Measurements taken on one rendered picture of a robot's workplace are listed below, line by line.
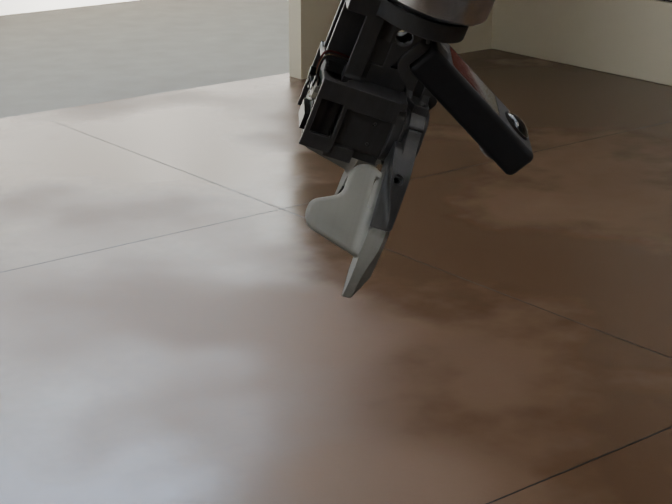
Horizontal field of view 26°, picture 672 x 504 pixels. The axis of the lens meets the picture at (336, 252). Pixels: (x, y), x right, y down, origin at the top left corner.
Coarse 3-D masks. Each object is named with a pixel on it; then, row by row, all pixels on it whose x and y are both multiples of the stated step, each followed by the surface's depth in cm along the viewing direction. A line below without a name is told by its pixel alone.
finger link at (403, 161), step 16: (400, 144) 101; (416, 144) 100; (384, 160) 102; (400, 160) 100; (384, 176) 101; (400, 176) 100; (384, 192) 101; (400, 192) 100; (384, 208) 101; (384, 224) 101
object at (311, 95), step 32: (352, 0) 98; (384, 0) 98; (352, 32) 101; (384, 32) 100; (416, 32) 97; (448, 32) 98; (320, 64) 100; (352, 64) 100; (384, 64) 101; (320, 96) 99; (352, 96) 99; (384, 96) 100; (416, 96) 102; (320, 128) 101; (352, 128) 101; (384, 128) 101; (416, 128) 100
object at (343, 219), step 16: (352, 176) 101; (368, 176) 102; (352, 192) 101; (368, 192) 102; (320, 208) 101; (336, 208) 101; (352, 208) 101; (368, 208) 101; (320, 224) 101; (336, 224) 101; (352, 224) 101; (368, 224) 101; (336, 240) 101; (352, 240) 101; (368, 240) 101; (384, 240) 101; (368, 256) 101; (352, 272) 101; (368, 272) 102; (352, 288) 102
